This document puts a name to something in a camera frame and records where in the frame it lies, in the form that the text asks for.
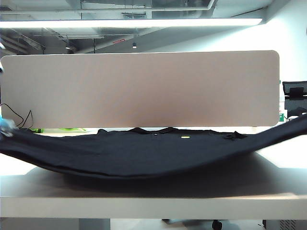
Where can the long white ceiling light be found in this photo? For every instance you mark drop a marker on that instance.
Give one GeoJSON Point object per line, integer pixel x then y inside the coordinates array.
{"type": "Point", "coordinates": [120, 23]}

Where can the black polo shirt green logo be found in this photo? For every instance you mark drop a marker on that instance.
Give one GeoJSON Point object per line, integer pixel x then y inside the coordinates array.
{"type": "Point", "coordinates": [144, 153]}

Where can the black office chair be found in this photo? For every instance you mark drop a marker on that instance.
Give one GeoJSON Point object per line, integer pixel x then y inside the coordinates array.
{"type": "Point", "coordinates": [296, 95]}

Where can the black chair base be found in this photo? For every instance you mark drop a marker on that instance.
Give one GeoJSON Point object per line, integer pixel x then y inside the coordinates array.
{"type": "Point", "coordinates": [217, 225]}

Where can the green flat object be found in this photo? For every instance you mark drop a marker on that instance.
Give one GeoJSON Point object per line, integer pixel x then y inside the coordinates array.
{"type": "Point", "coordinates": [69, 130]}

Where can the clear water bottle green label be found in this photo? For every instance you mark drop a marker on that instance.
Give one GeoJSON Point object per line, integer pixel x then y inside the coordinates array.
{"type": "Point", "coordinates": [281, 117]}

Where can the small ceiling spot lamp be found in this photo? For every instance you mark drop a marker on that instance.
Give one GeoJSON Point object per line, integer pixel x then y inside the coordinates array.
{"type": "Point", "coordinates": [134, 46]}

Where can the brown desk partition panel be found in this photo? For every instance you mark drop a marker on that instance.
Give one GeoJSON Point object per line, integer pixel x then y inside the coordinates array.
{"type": "Point", "coordinates": [144, 88]}

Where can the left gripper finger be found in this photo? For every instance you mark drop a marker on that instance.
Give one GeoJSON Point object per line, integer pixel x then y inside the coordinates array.
{"type": "Point", "coordinates": [6, 128]}

